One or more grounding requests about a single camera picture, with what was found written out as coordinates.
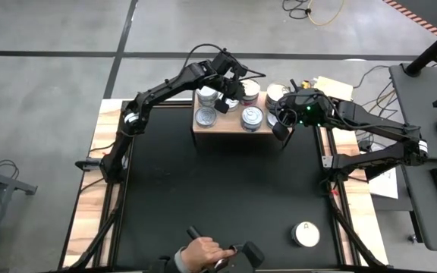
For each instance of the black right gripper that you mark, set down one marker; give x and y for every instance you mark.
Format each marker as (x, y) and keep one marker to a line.
(309, 108)

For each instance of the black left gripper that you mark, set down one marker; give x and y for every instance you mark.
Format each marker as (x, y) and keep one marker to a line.
(224, 72)

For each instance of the tuna can with silver lid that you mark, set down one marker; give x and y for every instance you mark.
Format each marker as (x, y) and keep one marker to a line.
(232, 104)

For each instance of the green Bumble Bee tuna can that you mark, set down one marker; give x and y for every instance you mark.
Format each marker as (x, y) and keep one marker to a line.
(207, 106)
(206, 94)
(207, 103)

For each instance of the gold lid red blue can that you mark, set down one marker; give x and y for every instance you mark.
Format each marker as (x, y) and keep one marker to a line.
(277, 91)
(250, 86)

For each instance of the dark blue fish can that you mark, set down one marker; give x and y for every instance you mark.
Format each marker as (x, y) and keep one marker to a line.
(252, 114)

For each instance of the person's forearm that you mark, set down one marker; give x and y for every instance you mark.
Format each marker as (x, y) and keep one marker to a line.
(169, 265)

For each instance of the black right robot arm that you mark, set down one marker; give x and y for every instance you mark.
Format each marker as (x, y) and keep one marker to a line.
(374, 125)

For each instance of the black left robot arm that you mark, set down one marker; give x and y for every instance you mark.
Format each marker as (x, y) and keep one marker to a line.
(154, 91)

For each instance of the yellow power plug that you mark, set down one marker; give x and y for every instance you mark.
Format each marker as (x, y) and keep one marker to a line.
(306, 84)

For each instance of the yellow paper pad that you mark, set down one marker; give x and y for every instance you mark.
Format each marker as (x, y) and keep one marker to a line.
(334, 88)

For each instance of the black diagonal support pole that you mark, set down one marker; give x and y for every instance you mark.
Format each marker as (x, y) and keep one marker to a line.
(378, 172)

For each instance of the white paper sheet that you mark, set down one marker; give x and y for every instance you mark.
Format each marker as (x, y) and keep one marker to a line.
(387, 186)

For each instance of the black handheld device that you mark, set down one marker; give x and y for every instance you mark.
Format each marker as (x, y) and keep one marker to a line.
(249, 256)

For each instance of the person's hand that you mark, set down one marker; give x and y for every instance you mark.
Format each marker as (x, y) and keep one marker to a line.
(203, 252)

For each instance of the grey desk with monitor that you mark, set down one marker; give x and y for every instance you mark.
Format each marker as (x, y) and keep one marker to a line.
(431, 113)

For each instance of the black orange striped floor ramp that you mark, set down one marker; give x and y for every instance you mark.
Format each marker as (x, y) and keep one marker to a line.
(431, 15)

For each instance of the grey metal stand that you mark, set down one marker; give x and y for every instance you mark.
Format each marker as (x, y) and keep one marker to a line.
(10, 182)

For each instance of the wooden shelf with black frame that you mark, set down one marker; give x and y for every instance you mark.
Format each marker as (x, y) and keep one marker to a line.
(224, 127)

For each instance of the white metal mount bracket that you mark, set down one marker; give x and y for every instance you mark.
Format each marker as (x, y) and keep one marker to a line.
(327, 161)

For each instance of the black camera stand pole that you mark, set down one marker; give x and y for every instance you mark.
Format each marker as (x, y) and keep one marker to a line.
(431, 53)

